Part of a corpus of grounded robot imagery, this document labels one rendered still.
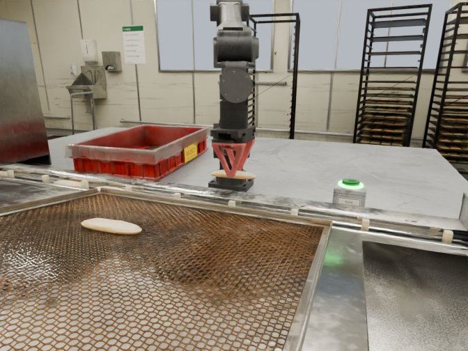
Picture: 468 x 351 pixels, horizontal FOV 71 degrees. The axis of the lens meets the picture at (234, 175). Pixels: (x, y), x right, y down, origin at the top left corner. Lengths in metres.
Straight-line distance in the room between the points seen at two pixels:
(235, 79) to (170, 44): 5.30
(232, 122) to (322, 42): 4.47
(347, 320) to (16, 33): 1.23
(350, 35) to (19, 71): 4.34
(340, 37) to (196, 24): 2.20
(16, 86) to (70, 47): 5.90
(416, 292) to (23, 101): 1.21
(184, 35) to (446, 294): 5.43
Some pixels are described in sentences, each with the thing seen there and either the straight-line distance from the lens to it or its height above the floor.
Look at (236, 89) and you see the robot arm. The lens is 0.57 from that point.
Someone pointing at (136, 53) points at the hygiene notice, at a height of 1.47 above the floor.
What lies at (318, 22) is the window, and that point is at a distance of 5.11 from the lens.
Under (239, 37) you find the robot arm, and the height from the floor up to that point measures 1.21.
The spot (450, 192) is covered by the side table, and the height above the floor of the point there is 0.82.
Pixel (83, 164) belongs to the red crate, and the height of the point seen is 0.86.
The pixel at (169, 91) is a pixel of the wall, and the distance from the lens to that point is 5.90.
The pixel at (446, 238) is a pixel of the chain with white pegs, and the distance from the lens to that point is 0.71.
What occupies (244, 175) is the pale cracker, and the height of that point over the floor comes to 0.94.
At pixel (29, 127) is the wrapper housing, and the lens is 1.32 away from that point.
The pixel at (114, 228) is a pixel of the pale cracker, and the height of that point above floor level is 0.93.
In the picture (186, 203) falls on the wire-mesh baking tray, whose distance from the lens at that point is 0.67.
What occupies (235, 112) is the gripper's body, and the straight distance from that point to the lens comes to 0.64.
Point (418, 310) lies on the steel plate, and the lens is 0.57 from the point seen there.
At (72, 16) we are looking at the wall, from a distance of 7.14.
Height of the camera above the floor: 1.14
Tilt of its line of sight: 17 degrees down
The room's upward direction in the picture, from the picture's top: straight up
